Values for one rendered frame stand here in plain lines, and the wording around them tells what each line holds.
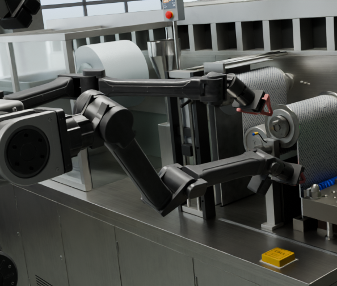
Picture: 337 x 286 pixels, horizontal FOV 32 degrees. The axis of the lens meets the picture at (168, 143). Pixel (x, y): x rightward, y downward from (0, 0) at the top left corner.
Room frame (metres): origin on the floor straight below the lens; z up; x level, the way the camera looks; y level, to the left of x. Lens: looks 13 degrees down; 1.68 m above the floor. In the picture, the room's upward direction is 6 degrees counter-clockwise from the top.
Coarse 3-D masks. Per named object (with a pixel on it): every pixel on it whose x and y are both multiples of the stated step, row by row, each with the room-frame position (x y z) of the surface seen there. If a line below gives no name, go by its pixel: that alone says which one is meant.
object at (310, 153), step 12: (336, 132) 1.98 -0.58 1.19; (300, 144) 1.86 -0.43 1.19; (312, 144) 1.89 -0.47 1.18; (324, 144) 1.93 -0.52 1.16; (336, 144) 1.98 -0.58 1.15; (300, 156) 1.86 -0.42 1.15; (312, 156) 1.89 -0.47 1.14; (324, 156) 1.93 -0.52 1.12; (336, 156) 1.97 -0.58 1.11; (312, 168) 1.89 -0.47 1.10; (324, 168) 1.93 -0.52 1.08; (336, 168) 1.97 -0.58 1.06; (312, 180) 1.89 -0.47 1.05; (324, 180) 1.93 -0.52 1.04; (300, 192) 1.85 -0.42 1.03
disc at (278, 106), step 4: (276, 104) 1.91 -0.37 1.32; (280, 104) 1.90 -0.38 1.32; (272, 108) 1.92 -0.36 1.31; (276, 108) 1.91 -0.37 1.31; (280, 108) 1.90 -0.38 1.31; (284, 108) 1.88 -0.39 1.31; (288, 108) 1.87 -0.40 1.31; (288, 112) 1.87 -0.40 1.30; (292, 112) 1.86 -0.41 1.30; (268, 116) 1.94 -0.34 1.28; (292, 116) 1.86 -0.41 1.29; (296, 116) 1.85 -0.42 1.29; (264, 120) 1.96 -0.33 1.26; (296, 120) 1.85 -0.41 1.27; (296, 124) 1.85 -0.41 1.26; (296, 128) 1.85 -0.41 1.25; (268, 132) 1.94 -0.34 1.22; (296, 132) 1.85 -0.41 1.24; (268, 136) 1.94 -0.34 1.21; (296, 136) 1.85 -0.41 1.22; (292, 140) 1.86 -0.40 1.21; (296, 140) 1.85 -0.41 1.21; (280, 144) 1.90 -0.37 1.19; (284, 144) 1.89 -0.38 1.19; (288, 144) 1.88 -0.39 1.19; (292, 144) 1.86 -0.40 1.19
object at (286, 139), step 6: (276, 114) 1.91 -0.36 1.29; (282, 114) 1.89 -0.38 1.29; (288, 114) 1.87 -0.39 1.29; (288, 120) 1.87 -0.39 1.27; (294, 126) 1.85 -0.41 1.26; (270, 132) 1.93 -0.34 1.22; (294, 132) 1.85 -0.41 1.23; (276, 138) 1.91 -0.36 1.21; (282, 138) 1.89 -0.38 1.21; (288, 138) 1.87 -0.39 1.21
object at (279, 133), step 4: (276, 116) 1.89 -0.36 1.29; (280, 116) 1.88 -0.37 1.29; (272, 120) 1.90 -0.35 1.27; (280, 120) 1.87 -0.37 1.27; (284, 120) 1.87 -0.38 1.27; (280, 124) 1.87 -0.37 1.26; (284, 124) 1.86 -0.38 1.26; (288, 124) 1.87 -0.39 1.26; (272, 128) 1.90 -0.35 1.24; (276, 128) 1.89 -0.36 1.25; (280, 128) 1.88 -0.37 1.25; (284, 128) 1.86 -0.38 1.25; (288, 128) 1.86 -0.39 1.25; (272, 132) 1.90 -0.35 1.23; (276, 132) 1.89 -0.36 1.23; (280, 132) 1.87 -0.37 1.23; (284, 132) 1.86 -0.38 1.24; (288, 132) 1.87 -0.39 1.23; (276, 136) 1.89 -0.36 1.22; (280, 136) 1.88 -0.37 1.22; (284, 136) 1.87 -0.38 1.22
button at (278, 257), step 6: (270, 252) 1.64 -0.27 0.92; (276, 252) 1.64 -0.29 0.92; (282, 252) 1.64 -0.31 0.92; (288, 252) 1.63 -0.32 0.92; (264, 258) 1.63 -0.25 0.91; (270, 258) 1.61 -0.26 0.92; (276, 258) 1.60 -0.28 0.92; (282, 258) 1.59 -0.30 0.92; (288, 258) 1.61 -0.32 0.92; (294, 258) 1.62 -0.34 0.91; (276, 264) 1.59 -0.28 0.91; (282, 264) 1.59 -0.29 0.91
